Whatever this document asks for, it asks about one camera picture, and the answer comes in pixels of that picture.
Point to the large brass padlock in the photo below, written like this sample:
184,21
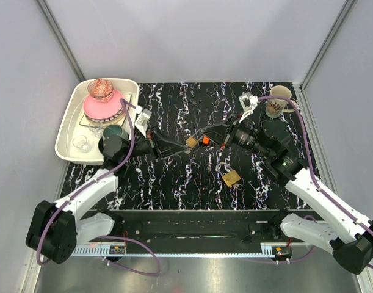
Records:
229,176

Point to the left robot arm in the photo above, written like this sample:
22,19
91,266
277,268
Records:
57,228

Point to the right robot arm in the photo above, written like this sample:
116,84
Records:
347,234

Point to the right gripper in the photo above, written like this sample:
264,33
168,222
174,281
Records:
220,132

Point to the green ceramic cup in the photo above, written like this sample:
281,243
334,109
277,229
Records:
114,130

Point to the red patterned small bowl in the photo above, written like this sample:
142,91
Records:
100,89

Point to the orange black padlock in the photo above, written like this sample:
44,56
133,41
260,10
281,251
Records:
205,141

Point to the clear drinking glass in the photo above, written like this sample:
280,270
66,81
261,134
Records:
82,144

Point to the white plastic tray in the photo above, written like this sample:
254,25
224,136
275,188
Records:
75,124

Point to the patterned plate stack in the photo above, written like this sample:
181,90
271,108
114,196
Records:
85,120

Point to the pink upturned bowl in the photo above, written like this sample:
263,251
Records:
99,110

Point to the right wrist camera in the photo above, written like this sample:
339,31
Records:
249,103

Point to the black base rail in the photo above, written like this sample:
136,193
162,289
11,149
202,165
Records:
201,232

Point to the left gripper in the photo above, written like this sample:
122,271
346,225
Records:
156,142

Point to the cream seashell mug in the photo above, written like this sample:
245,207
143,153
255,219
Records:
275,107

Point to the small brass padlock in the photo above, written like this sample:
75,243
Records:
195,139

